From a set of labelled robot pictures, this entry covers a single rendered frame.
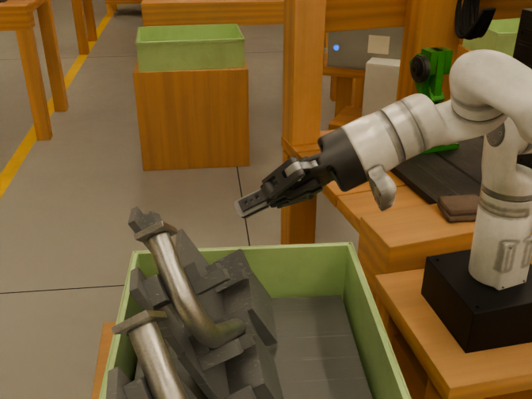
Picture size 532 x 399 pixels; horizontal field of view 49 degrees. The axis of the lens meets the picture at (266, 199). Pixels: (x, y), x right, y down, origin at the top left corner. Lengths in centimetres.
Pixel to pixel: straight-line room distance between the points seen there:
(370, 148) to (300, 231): 121
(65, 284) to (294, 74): 155
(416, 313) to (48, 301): 186
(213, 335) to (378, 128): 33
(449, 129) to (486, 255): 39
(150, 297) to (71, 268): 214
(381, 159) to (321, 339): 46
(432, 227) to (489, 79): 67
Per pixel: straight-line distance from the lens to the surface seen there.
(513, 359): 112
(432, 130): 72
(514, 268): 110
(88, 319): 255
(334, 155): 70
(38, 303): 270
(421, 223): 135
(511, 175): 100
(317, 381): 101
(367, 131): 71
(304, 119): 173
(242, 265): 109
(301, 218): 187
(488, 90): 72
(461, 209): 137
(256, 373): 90
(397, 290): 121
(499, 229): 105
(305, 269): 114
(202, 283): 96
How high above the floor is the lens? 156
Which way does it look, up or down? 28 degrees down
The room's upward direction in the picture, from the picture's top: straight up
